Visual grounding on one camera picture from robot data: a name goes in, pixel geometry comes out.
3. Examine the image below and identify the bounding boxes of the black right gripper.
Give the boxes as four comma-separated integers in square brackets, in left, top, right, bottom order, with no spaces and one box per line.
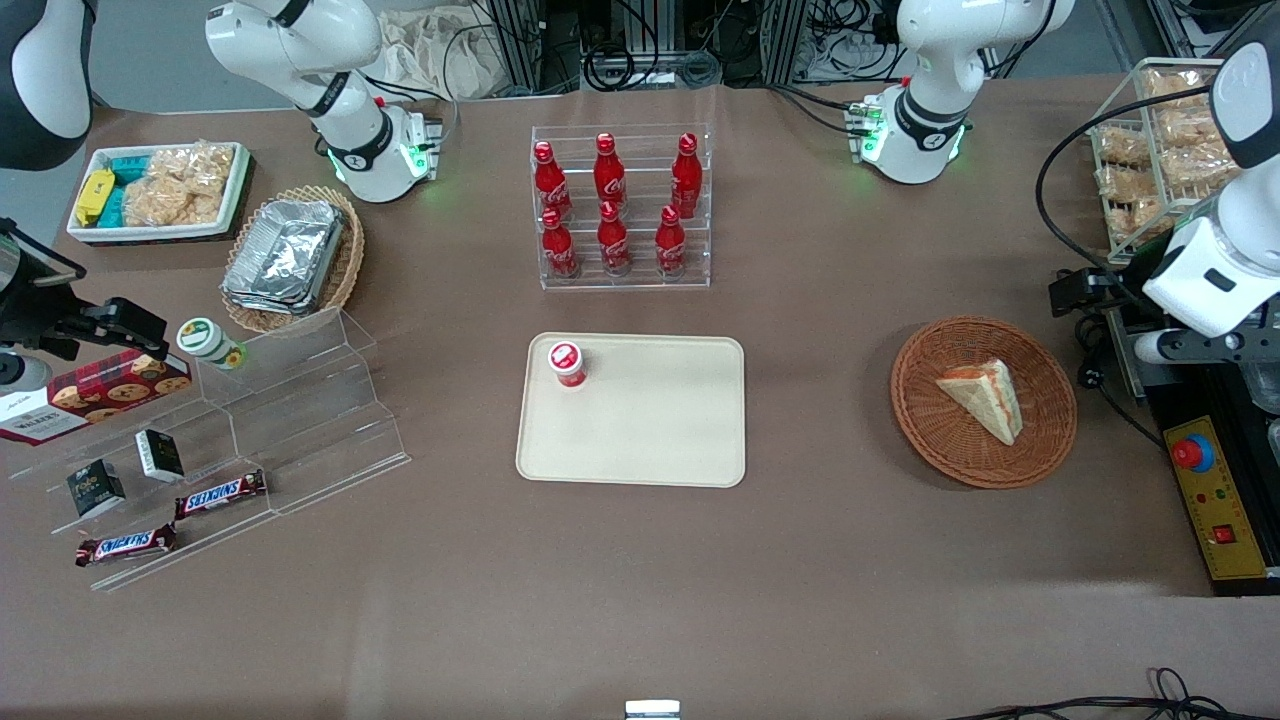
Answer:
[0,220,169,363]

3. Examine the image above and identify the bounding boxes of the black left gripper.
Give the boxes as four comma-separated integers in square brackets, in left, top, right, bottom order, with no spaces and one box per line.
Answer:
[1048,266,1147,323]

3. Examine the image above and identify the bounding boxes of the triangular sandwich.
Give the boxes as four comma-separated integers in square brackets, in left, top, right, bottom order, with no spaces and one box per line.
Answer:
[936,359,1024,447]

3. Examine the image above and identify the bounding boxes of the round brown wicker basket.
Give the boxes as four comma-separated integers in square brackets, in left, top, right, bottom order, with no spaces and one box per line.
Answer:
[890,316,1078,490]

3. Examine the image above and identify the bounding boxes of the oval light wicker basket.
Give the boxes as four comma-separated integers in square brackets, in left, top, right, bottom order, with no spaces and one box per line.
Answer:
[220,185,366,335]

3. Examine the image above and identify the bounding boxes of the beige plastic tray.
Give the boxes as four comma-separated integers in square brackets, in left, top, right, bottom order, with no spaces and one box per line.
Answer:
[516,333,747,489]

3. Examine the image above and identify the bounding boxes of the red cookie box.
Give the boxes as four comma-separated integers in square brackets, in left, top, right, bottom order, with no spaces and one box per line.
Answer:
[0,348,193,447]

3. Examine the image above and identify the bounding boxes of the green white lidded cup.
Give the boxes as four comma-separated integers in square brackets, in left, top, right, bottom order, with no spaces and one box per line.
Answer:
[177,318,247,372]

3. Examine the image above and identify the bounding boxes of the bagged pastry snack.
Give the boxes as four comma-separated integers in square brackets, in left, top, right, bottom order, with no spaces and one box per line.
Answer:
[1150,105,1243,193]
[1100,165,1169,243]
[1095,125,1153,169]

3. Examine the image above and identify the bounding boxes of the clear bag of crackers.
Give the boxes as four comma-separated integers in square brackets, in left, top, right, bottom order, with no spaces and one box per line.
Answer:
[122,175,223,228]
[150,143,237,193]

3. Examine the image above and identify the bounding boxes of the yellow snack packet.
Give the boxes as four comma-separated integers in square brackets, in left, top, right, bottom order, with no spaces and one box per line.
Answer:
[76,168,117,227]

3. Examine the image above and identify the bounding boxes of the small black box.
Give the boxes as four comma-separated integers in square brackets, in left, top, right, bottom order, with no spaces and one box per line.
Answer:
[135,429,186,483]
[67,459,127,519]

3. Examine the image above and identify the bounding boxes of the teal snack packet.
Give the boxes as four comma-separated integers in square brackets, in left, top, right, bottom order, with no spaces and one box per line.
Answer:
[100,155,153,229]

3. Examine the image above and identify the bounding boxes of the white rectangular bin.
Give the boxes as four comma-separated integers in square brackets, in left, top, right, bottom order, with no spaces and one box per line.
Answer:
[66,142,251,244]

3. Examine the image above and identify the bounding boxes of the stacked foil containers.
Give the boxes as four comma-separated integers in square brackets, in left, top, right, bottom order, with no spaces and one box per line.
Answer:
[222,199,346,316]

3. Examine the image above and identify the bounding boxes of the snickers bar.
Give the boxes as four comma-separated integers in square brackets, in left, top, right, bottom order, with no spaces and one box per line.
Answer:
[174,469,268,521]
[75,523,179,568]

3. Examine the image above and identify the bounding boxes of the clear acrylic stepped shelf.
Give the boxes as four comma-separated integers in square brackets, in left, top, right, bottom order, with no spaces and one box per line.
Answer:
[0,305,412,593]

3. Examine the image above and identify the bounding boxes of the black equipment base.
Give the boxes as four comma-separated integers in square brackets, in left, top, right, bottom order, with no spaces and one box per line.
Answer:
[1105,300,1280,598]

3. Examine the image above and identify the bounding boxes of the yellow control box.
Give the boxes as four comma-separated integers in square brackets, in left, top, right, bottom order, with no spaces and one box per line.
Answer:
[1163,415,1273,582]

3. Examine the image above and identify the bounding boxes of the red cola bottle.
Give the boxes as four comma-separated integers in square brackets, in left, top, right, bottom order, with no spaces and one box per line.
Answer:
[533,141,573,221]
[598,201,632,277]
[656,206,687,278]
[541,208,579,279]
[594,132,627,211]
[671,133,703,219]

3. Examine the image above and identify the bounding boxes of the beige cloth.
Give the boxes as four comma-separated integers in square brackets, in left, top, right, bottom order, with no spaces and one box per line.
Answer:
[375,8,503,101]

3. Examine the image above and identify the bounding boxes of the clear acrylic bottle rack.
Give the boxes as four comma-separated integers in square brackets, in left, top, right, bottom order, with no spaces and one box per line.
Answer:
[530,124,713,291]

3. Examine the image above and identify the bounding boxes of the red lidded yogurt cup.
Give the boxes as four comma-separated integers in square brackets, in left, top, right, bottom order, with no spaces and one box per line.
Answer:
[547,341,588,390]

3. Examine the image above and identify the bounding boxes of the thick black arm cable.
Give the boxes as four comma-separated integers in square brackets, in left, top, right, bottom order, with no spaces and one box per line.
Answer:
[1035,85,1216,293]

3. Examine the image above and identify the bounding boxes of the white wire basket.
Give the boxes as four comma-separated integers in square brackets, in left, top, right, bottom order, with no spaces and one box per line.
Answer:
[1088,57,1253,264]

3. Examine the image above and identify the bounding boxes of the black base cable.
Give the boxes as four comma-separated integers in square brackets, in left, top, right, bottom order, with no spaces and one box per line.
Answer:
[768,80,873,137]

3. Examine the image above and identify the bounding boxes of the aluminium frame post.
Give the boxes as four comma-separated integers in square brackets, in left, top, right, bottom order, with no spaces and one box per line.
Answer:
[758,0,813,83]
[488,0,587,97]

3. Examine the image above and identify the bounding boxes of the black floor cable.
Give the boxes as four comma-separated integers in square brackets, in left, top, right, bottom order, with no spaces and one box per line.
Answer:
[945,667,1280,720]

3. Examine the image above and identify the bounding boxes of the black cable bundle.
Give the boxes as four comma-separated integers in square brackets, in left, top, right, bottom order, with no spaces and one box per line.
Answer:
[585,0,723,93]

